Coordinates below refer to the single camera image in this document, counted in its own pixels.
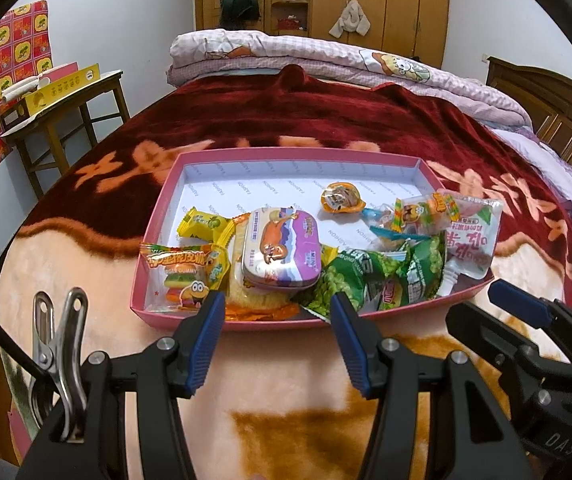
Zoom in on black cable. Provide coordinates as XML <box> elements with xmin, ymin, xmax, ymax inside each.
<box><xmin>0</xmin><ymin>280</ymin><xmax>54</xmax><ymax>391</ymax></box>

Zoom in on wooden headboard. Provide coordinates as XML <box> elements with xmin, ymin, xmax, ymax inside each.
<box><xmin>486</xmin><ymin>56</ymin><xmax>572</xmax><ymax>181</ymax></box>

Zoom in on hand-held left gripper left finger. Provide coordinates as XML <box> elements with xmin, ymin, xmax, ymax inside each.
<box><xmin>16</xmin><ymin>290</ymin><xmax>227</xmax><ymax>480</ymax></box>

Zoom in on wooden wardrobe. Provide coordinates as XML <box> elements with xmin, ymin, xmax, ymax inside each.
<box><xmin>195</xmin><ymin>0</ymin><xmax>451</xmax><ymax>68</ymax></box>

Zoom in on small jelly cup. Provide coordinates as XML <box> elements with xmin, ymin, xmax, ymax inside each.
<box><xmin>320</xmin><ymin>182</ymin><xmax>367</xmax><ymax>215</ymax></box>

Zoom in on yellow cardboard box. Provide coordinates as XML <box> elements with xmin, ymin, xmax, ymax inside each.
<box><xmin>16</xmin><ymin>62</ymin><xmax>102</xmax><ymax>116</ymax></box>

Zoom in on metal spring clip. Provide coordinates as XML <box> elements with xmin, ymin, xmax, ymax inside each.
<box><xmin>31</xmin><ymin>287</ymin><xmax>90</xmax><ymax>443</ymax></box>

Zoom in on yellow candy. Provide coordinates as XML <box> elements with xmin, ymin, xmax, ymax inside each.
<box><xmin>177</xmin><ymin>207</ymin><xmax>231</xmax><ymax>241</ymax></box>
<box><xmin>207</xmin><ymin>244</ymin><xmax>231</xmax><ymax>293</ymax></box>

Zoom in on wooden side table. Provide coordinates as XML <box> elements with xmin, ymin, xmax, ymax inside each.
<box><xmin>0</xmin><ymin>70</ymin><xmax>132</xmax><ymax>201</ymax></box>

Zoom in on colourful gummy candy packet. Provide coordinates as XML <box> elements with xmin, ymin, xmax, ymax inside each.
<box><xmin>393</xmin><ymin>191</ymin><xmax>461</xmax><ymax>237</ymax></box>
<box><xmin>139</xmin><ymin>241</ymin><xmax>227</xmax><ymax>312</ymax></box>

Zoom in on white hanging towel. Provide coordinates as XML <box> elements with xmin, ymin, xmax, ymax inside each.
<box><xmin>328</xmin><ymin>1</ymin><xmax>371</xmax><ymax>38</ymax></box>

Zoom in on pink checkered folded quilt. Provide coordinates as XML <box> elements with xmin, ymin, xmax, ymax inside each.
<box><xmin>166</xmin><ymin>29</ymin><xmax>534</xmax><ymax>128</ymax></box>

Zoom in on lilac bedsheet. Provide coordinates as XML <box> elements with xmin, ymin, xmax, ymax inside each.
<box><xmin>488</xmin><ymin>127</ymin><xmax>572</xmax><ymax>281</ymax></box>

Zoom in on purple mint tin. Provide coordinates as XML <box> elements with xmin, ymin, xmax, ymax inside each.
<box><xmin>238</xmin><ymin>208</ymin><xmax>324</xmax><ymax>291</ymax></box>

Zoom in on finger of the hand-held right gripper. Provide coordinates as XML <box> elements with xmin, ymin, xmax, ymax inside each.
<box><xmin>488</xmin><ymin>280</ymin><xmax>572</xmax><ymax>361</ymax></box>
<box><xmin>446</xmin><ymin>302</ymin><xmax>572</xmax><ymax>391</ymax></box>

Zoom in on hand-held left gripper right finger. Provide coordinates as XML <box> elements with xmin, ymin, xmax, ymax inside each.
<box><xmin>330</xmin><ymin>292</ymin><xmax>541</xmax><ymax>480</ymax></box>

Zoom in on yellow rice cracker packet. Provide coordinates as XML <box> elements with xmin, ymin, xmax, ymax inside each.
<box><xmin>218</xmin><ymin>212</ymin><xmax>301</xmax><ymax>322</ymax></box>

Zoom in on pink cardboard box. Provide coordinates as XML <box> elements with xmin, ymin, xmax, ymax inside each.
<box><xmin>128</xmin><ymin>146</ymin><xmax>495</xmax><ymax>333</ymax></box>

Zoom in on pink jelly drink pouch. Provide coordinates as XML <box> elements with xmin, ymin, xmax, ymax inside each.
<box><xmin>436</xmin><ymin>195</ymin><xmax>505</xmax><ymax>297</ymax></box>

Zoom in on red cream plush blanket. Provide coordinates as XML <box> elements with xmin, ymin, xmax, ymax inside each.
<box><xmin>0</xmin><ymin>65</ymin><xmax>572</xmax><ymax>480</ymax></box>

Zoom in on white paper roll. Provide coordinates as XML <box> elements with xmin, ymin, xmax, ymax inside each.
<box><xmin>0</xmin><ymin>76</ymin><xmax>49</xmax><ymax>101</ymax></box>

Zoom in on blue clear snack packet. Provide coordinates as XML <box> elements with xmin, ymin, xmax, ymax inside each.
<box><xmin>363</xmin><ymin>202</ymin><xmax>417</xmax><ymax>251</ymax></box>

